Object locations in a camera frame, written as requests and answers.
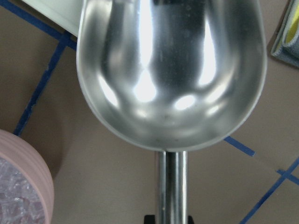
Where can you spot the pink bowl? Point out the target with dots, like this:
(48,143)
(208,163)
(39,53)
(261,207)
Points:
(31,164)

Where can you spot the steel ice scoop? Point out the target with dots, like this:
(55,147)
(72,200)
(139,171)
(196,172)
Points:
(171,76)

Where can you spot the clear ice cubes pile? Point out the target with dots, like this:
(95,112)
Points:
(19,201)

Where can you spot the cream bear tray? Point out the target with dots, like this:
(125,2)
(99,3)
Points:
(65,13)

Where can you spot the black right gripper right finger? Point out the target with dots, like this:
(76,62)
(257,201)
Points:
(190,220)

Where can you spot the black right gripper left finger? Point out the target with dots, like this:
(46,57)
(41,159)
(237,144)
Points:
(151,219)

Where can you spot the grey yellow folded cloth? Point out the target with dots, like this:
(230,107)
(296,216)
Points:
(286,44)

